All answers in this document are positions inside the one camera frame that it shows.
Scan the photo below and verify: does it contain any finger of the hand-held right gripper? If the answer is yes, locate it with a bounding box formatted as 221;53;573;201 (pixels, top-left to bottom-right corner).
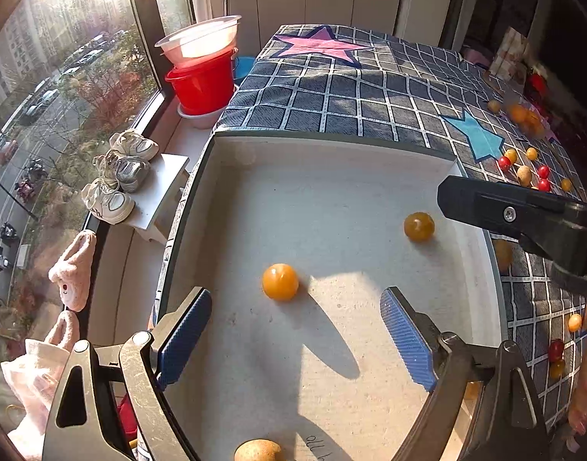
437;175;587;299

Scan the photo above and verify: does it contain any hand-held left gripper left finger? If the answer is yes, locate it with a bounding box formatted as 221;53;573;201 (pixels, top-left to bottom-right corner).
43;287;212;461

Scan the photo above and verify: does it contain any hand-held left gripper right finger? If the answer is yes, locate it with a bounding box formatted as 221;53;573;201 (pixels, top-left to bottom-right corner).
380;287;549;461

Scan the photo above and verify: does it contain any dark orange ball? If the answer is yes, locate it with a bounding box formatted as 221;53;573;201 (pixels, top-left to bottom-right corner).
403;212;436;243

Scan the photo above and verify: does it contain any white shallow tray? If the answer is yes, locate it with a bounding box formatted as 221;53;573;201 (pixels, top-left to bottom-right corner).
156;132;510;461

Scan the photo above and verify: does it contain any clear bag of oranges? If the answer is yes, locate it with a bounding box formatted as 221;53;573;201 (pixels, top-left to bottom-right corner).
507;98;549;138

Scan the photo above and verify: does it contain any pink plush slipper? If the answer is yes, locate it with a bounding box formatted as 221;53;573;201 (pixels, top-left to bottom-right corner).
44;310;80;352
48;229;97;312

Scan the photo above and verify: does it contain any white step stool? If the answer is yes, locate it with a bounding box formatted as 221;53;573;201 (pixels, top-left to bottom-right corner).
123;153;191;243

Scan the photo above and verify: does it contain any white sneaker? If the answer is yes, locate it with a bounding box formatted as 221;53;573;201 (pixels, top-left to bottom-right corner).
81;179;136;225
108;129;160;161

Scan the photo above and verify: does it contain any patterned gift bag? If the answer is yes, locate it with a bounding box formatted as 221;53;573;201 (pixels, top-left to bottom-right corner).
490;26;532;83

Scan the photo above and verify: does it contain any pale pink cloth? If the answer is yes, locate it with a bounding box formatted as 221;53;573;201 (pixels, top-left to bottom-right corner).
0;338;71;461

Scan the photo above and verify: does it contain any grey checked star blanket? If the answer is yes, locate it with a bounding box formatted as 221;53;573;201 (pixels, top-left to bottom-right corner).
152;24;587;418

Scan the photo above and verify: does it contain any grey silver sneaker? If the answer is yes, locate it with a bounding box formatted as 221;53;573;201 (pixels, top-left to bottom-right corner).
93;150;151;194

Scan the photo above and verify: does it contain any person's bare leg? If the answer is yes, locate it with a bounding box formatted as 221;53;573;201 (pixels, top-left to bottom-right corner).
566;298;587;443

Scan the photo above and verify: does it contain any black screen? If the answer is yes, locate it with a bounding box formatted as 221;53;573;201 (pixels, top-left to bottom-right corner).
538;0;587;111

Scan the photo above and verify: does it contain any white plastic basin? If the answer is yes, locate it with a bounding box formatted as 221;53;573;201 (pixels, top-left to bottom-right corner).
177;84;239;129

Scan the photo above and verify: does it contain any red plastic bucket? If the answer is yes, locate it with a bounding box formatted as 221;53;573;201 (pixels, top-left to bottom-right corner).
165;48;240;117

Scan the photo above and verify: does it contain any blue plastic basin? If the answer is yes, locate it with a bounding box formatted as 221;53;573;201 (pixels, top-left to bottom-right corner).
233;56;258;85

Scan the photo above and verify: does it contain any clear plastic basin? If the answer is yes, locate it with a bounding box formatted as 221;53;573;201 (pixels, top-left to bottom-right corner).
154;14;242;69

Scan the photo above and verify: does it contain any dark window frame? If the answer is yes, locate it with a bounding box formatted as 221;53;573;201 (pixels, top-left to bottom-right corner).
127;0;198;130

